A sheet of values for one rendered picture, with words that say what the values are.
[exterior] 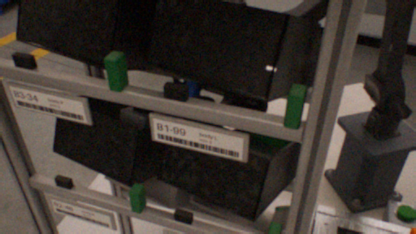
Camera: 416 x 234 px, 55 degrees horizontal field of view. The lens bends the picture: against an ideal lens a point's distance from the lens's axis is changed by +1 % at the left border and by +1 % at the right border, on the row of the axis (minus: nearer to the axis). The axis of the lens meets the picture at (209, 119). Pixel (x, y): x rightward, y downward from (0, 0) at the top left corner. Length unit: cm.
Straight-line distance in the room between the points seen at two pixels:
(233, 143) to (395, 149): 69
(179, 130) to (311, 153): 11
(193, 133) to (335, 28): 15
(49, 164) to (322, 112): 233
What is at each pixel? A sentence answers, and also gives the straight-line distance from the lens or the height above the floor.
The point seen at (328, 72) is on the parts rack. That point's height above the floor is 152.
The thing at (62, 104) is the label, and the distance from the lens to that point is 39.
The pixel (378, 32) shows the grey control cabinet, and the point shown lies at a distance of 375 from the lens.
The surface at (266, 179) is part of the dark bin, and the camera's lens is 43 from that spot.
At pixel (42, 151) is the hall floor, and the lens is 266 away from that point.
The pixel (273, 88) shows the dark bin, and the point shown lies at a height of 147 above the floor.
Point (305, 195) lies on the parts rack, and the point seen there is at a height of 140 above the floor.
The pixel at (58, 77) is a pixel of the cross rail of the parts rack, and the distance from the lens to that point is 38.
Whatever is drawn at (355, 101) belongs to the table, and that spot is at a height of 86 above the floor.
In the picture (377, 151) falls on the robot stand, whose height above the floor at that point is 106.
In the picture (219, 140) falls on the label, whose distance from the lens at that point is 33.
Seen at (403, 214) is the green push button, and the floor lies 97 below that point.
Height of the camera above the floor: 166
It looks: 38 degrees down
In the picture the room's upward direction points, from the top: straight up
